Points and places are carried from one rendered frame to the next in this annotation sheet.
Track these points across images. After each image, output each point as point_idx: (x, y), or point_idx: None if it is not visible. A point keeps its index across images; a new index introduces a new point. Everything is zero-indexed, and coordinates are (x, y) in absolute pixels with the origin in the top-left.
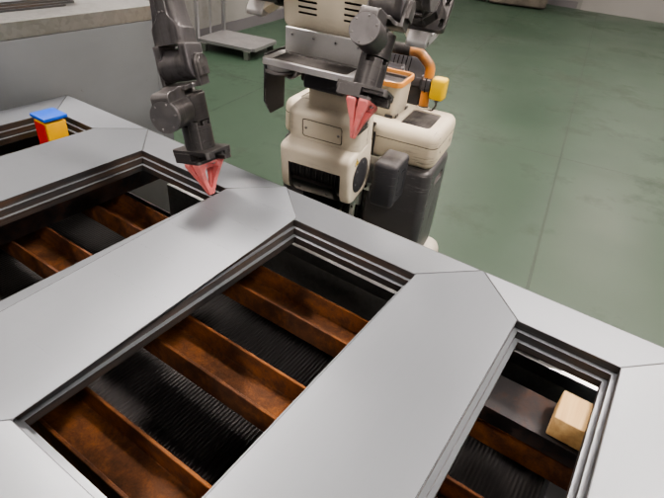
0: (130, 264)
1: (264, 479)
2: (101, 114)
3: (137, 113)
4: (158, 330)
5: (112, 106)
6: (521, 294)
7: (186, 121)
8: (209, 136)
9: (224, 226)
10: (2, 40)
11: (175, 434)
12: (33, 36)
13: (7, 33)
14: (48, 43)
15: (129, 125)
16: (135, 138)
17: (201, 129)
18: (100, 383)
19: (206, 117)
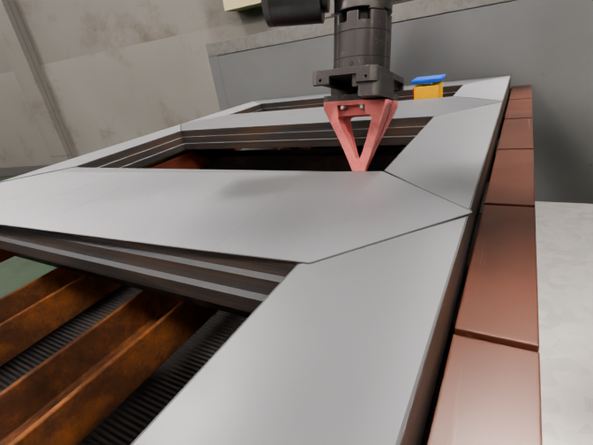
0: (144, 184)
1: None
2: (495, 87)
3: None
4: (30, 249)
5: (586, 101)
6: None
7: (287, 0)
8: (355, 47)
9: (241, 204)
10: (460, 9)
11: (128, 413)
12: (497, 2)
13: (468, 0)
14: (515, 11)
15: (491, 97)
16: (461, 107)
17: (341, 30)
18: (213, 322)
19: (356, 3)
